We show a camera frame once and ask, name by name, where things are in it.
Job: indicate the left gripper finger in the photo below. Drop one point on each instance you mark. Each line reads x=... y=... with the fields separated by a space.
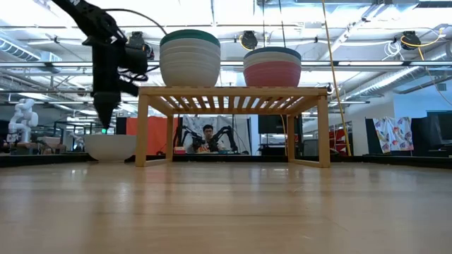
x=106 y=106

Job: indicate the green ridged bowl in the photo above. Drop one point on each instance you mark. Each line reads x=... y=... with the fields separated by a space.
x=190 y=33

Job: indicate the blue ridged bowl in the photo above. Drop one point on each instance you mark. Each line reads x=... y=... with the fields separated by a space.
x=272 y=50

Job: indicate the black neighbouring robot arm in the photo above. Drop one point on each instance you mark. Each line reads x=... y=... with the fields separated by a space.
x=226 y=134
x=187 y=135

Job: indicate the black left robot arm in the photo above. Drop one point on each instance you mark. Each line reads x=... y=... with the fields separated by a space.
x=88 y=17

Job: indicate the wooden slatted shelf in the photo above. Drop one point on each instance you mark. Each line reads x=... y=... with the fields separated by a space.
x=229 y=91

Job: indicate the small black panel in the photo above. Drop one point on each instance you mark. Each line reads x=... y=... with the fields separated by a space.
x=120 y=125

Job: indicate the black metal rack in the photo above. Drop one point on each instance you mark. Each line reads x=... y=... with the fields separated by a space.
x=74 y=127

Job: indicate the orange divider panel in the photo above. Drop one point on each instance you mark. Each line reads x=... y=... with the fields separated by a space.
x=152 y=135

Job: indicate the cluttered wooden workbench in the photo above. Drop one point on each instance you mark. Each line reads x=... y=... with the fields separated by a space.
x=49 y=141

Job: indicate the white robot figure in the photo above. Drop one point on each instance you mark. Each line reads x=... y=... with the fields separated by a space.
x=23 y=120

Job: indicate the person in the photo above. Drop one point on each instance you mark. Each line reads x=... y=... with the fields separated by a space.
x=208 y=131

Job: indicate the black monitor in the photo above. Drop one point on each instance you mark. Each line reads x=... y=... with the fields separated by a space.
x=275 y=124

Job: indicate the red cabinet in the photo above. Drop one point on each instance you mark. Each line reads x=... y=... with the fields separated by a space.
x=339 y=139

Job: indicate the floral cloth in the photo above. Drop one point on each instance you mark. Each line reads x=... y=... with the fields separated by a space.
x=393 y=134

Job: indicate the large black screen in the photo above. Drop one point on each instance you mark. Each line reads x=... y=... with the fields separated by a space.
x=434 y=130

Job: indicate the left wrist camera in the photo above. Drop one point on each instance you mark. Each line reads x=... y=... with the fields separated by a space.
x=136 y=60

